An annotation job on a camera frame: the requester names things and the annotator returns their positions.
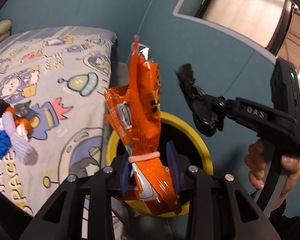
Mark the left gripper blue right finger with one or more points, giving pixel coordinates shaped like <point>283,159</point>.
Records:
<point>172,158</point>

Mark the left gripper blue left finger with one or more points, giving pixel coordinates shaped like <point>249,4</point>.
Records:
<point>124,177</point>

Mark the black plastic wrapper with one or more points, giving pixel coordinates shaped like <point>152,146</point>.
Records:
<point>208,111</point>

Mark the orange snack bag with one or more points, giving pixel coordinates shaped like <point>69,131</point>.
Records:
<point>134,115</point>

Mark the white tissue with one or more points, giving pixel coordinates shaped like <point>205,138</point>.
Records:
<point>22,131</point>

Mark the yellow rimmed black trash bin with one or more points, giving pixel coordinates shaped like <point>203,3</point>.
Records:
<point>186,141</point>

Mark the orange trash piece lower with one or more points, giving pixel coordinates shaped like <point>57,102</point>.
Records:
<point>22,122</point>

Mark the orange trash piece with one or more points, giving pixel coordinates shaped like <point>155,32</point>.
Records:
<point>22,122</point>
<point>10,110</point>

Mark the orange trash piece upper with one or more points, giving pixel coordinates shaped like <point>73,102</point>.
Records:
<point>10,110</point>

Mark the black crumpled trash ball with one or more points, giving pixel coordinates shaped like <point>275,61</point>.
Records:
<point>0,108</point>

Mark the person's right hand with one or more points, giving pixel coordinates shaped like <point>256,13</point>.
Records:
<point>257,164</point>

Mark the cartoon space print bed sheet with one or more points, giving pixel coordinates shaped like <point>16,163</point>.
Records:
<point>62,73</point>

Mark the grey foil crumpled wrapper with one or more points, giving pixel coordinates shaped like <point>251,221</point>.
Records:
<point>22,109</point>

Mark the blue crumpled glove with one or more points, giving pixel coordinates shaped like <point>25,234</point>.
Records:
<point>4,143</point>

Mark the window with grey frame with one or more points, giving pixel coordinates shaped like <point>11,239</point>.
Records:
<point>270,26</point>

